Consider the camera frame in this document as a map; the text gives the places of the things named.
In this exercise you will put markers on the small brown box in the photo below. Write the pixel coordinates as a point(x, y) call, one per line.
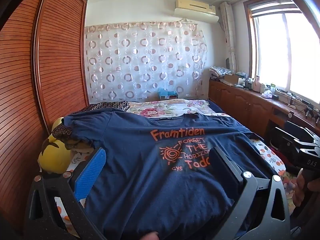
point(172, 97)

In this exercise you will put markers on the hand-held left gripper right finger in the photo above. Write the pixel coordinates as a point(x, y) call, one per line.
point(225, 166)

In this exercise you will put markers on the white air conditioner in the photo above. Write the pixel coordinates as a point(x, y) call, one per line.
point(195, 8)

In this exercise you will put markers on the red cloth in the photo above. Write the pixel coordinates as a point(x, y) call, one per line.
point(278, 156)

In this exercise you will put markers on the floral blanket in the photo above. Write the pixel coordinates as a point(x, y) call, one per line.
point(162, 110)

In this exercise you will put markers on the navy printed t-shirt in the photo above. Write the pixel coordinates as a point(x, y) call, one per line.
point(150, 180)

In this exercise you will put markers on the black trash bin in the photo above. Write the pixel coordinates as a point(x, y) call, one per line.
point(272, 147)

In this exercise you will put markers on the circle-patterned sheer curtain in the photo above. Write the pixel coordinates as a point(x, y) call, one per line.
point(145, 62)

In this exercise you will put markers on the white tied window curtain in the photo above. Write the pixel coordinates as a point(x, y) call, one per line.
point(230, 35)

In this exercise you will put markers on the stack of folded cloths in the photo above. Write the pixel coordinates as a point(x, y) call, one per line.
point(218, 71)

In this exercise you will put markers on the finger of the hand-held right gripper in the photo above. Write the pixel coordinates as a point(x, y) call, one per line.
point(303, 130)
point(306, 145)

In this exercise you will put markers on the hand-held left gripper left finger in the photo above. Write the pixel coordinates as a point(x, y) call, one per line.
point(91, 172)

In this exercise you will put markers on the long wooden cabinet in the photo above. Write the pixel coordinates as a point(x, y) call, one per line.
point(240, 105)

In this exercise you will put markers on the yellow plush toy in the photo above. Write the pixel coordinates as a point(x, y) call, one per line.
point(53, 155)

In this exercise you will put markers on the small black box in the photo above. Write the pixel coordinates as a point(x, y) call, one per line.
point(275, 97)

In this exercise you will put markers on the orange fruit print bed sheet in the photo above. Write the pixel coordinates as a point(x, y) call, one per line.
point(270, 157)

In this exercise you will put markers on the wooden slatted wardrobe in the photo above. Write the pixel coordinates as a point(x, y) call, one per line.
point(37, 80)

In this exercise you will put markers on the cardboard box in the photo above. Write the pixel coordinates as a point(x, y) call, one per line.
point(231, 79)

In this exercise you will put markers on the person's left hand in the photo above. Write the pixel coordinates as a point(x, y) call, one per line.
point(150, 236)

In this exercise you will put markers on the pink floral cloth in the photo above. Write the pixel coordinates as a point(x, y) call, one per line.
point(290, 187)

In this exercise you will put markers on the person's right hand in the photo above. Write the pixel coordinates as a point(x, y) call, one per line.
point(298, 187)

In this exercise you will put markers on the small black tripod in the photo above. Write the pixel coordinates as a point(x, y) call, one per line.
point(309, 111)

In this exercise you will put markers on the window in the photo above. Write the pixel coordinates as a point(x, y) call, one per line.
point(287, 55)

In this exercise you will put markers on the navy blanket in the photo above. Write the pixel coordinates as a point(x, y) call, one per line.
point(220, 108)

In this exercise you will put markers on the teal cloth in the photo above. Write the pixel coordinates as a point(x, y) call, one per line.
point(163, 91)

